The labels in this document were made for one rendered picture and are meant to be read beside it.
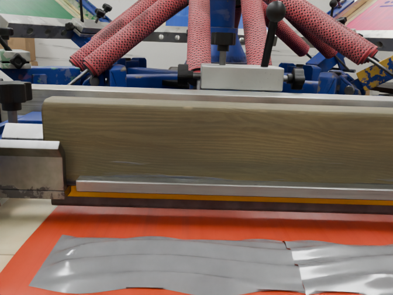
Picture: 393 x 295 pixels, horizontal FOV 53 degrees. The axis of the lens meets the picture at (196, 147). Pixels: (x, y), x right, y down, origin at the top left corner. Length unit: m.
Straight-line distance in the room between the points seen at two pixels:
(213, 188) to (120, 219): 0.09
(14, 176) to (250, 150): 0.20
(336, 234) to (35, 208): 0.27
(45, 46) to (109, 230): 4.42
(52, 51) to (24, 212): 4.34
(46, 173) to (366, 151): 0.27
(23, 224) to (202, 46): 0.56
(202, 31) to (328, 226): 0.58
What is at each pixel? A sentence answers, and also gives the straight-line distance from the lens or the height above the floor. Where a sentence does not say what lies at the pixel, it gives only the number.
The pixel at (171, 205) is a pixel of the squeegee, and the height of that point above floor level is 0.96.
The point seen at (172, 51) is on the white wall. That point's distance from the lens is 4.46.
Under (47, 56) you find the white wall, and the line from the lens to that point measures 4.73.
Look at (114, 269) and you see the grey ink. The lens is 0.29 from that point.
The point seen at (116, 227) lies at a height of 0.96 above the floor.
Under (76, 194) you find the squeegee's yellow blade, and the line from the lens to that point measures 0.38.
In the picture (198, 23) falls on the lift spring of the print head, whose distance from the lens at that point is 0.88.
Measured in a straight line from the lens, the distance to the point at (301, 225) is 0.37.
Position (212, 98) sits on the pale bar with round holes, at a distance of 0.55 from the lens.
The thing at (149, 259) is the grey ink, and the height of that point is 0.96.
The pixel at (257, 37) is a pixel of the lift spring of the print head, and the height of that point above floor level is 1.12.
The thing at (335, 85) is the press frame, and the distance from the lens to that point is 1.00.
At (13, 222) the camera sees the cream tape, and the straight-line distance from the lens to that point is 0.38.
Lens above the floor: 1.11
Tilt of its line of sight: 15 degrees down
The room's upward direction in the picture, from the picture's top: 2 degrees clockwise
